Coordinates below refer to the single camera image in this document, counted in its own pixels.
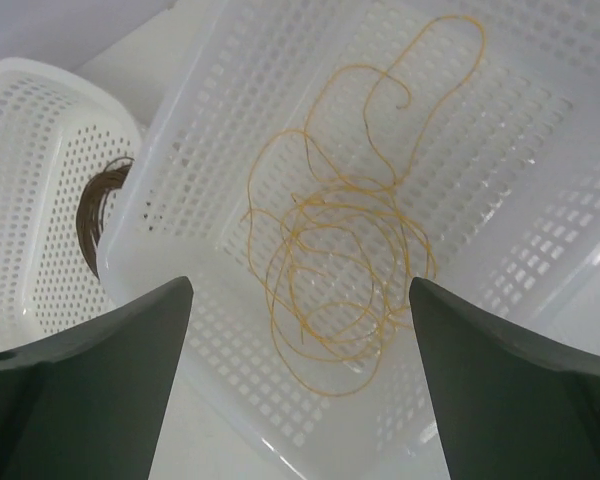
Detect white basket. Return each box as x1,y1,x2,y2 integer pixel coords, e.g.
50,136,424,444
0,58,141,351
98,1,600,479

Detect brown wire coil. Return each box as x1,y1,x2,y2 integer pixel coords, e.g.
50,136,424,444
75,157,136,281

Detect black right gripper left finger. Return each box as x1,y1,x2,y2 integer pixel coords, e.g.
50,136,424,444
0,277,194,479

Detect orange wires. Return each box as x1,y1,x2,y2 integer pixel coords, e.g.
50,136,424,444
239,13,486,399

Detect white basket right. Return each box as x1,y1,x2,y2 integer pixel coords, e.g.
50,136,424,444
98,1,600,479

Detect white basket middle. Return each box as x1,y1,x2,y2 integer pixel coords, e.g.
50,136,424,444
0,58,141,351

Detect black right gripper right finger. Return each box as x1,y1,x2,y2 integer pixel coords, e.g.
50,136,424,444
409,278,600,479

